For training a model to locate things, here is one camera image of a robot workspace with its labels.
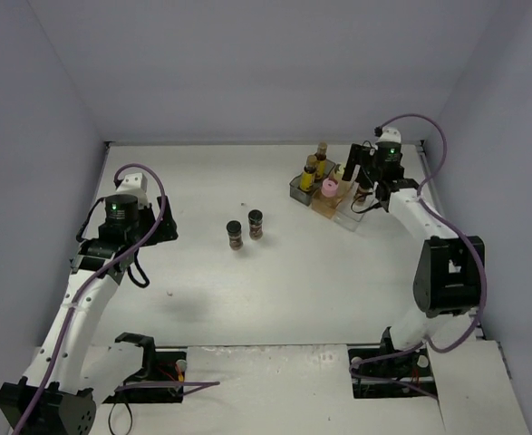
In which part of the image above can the amber plastic bin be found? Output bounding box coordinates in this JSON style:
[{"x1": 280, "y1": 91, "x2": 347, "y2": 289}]
[{"x1": 311, "y1": 163, "x2": 353, "y2": 219}]

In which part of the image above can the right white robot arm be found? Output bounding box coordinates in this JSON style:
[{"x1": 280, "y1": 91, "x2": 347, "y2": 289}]
[{"x1": 343, "y1": 140, "x2": 487, "y2": 373}]

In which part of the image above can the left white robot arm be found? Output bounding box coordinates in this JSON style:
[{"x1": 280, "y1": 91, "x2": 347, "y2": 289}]
[{"x1": 0, "y1": 188, "x2": 178, "y2": 434}]

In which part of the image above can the black lid spice jar front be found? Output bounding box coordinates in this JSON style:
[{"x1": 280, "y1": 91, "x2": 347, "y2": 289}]
[{"x1": 226, "y1": 220, "x2": 243, "y2": 250}]

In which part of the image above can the purple cable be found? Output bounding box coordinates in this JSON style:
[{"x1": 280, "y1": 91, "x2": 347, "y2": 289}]
[
  {"x1": 11, "y1": 163, "x2": 167, "y2": 435},
  {"x1": 349, "y1": 112, "x2": 488, "y2": 391}
]

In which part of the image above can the yellow sauce bottle cork cap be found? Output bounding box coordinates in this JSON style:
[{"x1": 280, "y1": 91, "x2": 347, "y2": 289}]
[{"x1": 299, "y1": 154, "x2": 318, "y2": 192}]

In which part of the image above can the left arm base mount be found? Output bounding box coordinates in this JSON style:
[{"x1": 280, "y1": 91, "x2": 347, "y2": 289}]
[{"x1": 103, "y1": 331, "x2": 221, "y2": 406}]

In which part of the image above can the brown sauce bottle cork cap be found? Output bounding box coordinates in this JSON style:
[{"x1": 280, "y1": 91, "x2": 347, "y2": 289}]
[{"x1": 315, "y1": 142, "x2": 328, "y2": 181}]

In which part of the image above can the pink lid condiment jar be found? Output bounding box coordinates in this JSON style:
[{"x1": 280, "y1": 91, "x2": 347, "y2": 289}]
[{"x1": 320, "y1": 179, "x2": 339, "y2": 209}]

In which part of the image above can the dark smoke plastic bin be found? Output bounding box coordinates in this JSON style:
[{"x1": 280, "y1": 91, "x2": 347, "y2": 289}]
[{"x1": 289, "y1": 160, "x2": 335, "y2": 207}]

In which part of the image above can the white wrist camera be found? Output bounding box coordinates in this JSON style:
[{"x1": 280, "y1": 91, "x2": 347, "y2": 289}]
[
  {"x1": 115, "y1": 172, "x2": 150, "y2": 209},
  {"x1": 374, "y1": 126, "x2": 401, "y2": 144}
]

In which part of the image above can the black lid spice jar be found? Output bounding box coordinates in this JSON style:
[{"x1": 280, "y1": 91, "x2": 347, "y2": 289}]
[
  {"x1": 248, "y1": 209, "x2": 263, "y2": 240},
  {"x1": 352, "y1": 184, "x2": 373, "y2": 211},
  {"x1": 226, "y1": 220, "x2": 243, "y2": 250}
]

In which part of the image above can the yellow lid beige jar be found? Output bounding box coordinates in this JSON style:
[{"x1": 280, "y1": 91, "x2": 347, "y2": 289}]
[{"x1": 329, "y1": 163, "x2": 344, "y2": 183}]

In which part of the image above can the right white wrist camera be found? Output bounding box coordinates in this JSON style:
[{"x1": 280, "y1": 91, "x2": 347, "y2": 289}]
[{"x1": 374, "y1": 126, "x2": 401, "y2": 144}]

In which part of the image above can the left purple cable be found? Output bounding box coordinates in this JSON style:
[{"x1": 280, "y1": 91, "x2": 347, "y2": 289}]
[{"x1": 11, "y1": 163, "x2": 167, "y2": 435}]

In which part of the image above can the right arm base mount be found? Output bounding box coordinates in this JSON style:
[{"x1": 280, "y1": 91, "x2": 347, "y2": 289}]
[{"x1": 348, "y1": 347, "x2": 438, "y2": 400}]

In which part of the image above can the clear plastic bin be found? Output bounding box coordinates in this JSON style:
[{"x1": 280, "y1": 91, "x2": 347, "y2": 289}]
[{"x1": 334, "y1": 183, "x2": 375, "y2": 232}]

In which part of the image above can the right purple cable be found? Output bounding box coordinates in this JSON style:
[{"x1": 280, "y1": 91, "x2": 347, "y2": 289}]
[{"x1": 349, "y1": 112, "x2": 488, "y2": 391}]

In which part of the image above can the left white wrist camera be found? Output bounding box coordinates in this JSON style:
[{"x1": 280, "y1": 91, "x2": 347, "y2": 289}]
[{"x1": 115, "y1": 172, "x2": 150, "y2": 209}]

